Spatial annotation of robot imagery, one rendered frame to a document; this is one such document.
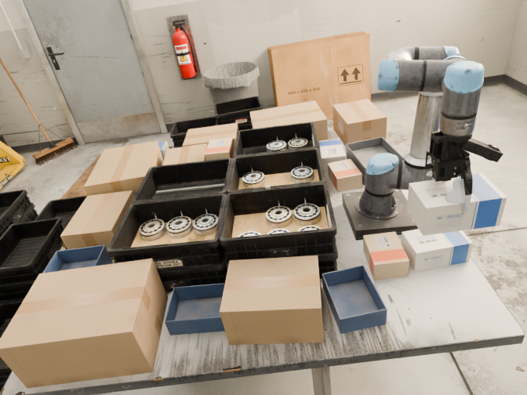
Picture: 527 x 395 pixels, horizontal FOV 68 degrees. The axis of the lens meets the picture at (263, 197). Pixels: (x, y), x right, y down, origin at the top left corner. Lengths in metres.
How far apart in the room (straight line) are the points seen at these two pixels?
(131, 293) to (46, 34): 3.83
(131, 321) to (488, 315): 1.07
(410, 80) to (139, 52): 3.76
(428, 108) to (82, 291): 1.30
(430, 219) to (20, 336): 1.19
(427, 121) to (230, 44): 3.21
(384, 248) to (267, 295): 0.49
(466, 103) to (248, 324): 0.83
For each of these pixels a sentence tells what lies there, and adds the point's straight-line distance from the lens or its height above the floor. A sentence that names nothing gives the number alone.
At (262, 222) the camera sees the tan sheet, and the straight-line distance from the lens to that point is 1.53.
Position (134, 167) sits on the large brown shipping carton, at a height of 0.90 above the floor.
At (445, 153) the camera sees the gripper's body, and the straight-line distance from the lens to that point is 1.04.
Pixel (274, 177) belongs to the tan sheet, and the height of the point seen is 0.83.
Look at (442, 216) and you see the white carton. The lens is 1.09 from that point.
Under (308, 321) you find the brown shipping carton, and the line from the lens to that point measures 1.21.
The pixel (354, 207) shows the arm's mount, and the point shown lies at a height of 0.75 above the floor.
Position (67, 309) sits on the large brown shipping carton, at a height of 0.90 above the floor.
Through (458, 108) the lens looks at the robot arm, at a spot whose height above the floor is 1.38.
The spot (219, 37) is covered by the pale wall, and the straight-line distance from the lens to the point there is 4.43.
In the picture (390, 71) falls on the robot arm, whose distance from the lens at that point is 1.04.
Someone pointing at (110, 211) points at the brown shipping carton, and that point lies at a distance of 1.82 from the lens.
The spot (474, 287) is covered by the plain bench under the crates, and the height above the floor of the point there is 0.70.
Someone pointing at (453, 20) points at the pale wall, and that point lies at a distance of 4.90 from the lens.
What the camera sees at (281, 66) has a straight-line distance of 4.32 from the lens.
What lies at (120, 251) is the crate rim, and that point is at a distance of 1.44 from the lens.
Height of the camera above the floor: 1.75
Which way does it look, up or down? 34 degrees down
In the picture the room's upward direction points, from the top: 9 degrees counter-clockwise
